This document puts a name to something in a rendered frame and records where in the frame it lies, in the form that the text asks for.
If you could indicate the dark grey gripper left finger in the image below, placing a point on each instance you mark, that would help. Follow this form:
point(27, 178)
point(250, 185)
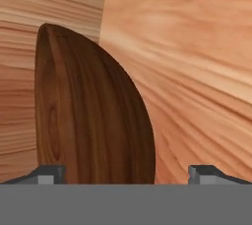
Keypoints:
point(49, 174)

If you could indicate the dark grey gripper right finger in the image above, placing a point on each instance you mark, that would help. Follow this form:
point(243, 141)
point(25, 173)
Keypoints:
point(205, 174)

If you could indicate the dark brown wooden bowl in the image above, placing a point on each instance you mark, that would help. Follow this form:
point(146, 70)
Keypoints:
point(95, 114)

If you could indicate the light wood cupboard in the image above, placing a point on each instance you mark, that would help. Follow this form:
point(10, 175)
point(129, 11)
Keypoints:
point(197, 39)

